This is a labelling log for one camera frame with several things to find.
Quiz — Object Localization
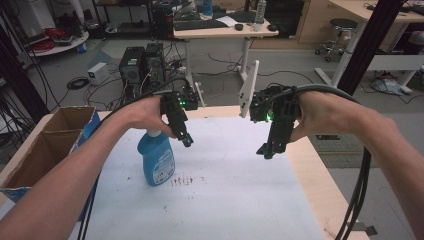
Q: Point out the white low shelf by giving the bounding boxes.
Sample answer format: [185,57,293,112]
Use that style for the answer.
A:
[367,53,424,88]

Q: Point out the person's left hand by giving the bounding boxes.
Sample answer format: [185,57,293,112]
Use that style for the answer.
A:
[123,95,177,140]

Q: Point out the wooden cabinet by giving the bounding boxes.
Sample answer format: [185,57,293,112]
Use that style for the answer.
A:
[297,0,338,46]

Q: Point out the blue spray bottle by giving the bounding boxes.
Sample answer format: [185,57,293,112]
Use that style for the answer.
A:
[136,129,177,187]

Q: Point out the white paper sheet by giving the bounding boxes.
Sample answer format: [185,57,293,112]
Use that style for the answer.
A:
[215,15,239,28]

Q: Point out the black keyboard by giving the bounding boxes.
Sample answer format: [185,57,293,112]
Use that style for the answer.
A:
[173,18,230,32]

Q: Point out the blue container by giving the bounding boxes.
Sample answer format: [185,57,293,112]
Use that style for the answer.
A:
[201,0,214,18]

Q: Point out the grey right gripper cable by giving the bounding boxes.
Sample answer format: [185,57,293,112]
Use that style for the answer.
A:
[266,83,373,240]

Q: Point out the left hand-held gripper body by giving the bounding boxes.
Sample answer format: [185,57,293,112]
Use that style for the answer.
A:
[159,81,206,125]

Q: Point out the light wooden corner desk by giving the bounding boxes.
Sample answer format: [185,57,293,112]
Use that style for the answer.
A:
[314,0,424,88]

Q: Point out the crumpled cloth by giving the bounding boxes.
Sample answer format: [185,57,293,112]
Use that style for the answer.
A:
[370,71,405,97]

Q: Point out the black metal frame post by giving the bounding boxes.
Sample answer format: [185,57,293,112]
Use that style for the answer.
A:
[0,26,52,125]
[336,0,405,97]

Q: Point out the black computer tower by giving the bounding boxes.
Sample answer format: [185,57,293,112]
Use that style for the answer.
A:
[143,42,167,93]
[118,46,146,94]

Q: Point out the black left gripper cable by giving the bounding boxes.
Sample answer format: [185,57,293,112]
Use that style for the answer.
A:
[76,77,194,240]

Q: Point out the clear plastic bottle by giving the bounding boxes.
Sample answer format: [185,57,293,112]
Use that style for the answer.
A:
[254,0,268,25]

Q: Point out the black desktop computer case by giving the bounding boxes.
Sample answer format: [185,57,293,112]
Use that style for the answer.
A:
[150,0,175,40]

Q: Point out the white box device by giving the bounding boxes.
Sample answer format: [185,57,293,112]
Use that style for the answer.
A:
[87,61,111,86]

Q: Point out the round white table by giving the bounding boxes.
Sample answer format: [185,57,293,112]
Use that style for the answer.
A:
[27,29,90,58]

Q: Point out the red cable coil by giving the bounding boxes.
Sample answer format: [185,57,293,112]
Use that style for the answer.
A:
[31,26,69,53]

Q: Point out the open cardboard box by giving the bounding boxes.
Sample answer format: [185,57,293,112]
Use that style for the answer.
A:
[0,105,102,222]

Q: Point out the coiled black cable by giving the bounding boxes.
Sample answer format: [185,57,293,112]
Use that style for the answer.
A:
[66,76,91,91]

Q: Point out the rolling stool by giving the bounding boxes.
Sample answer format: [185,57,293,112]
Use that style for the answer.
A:
[314,17,360,63]

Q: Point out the white table mat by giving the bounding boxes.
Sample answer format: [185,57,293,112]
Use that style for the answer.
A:
[68,115,326,240]

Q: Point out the light wooden office desk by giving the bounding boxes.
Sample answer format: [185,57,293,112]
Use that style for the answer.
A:
[172,15,280,108]

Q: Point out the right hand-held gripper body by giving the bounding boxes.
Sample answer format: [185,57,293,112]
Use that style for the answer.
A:
[238,59,302,141]

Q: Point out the person's right hand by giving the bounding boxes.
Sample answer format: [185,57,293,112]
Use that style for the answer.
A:
[289,91,363,144]

